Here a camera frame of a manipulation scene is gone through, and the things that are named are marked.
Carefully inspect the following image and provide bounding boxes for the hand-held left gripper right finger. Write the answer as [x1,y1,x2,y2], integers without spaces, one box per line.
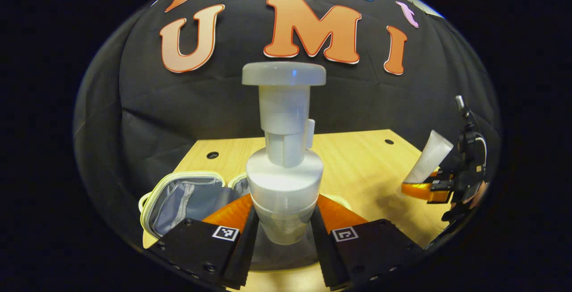
[311,194,425,292]

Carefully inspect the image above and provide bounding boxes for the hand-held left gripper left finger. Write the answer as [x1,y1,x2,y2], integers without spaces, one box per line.
[147,193,260,290]

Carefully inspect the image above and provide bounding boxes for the white pump bottle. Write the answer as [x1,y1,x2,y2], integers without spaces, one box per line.
[241,62,327,245]

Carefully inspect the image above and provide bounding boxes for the black backdrop cloth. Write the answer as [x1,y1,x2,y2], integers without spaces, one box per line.
[74,0,501,248]

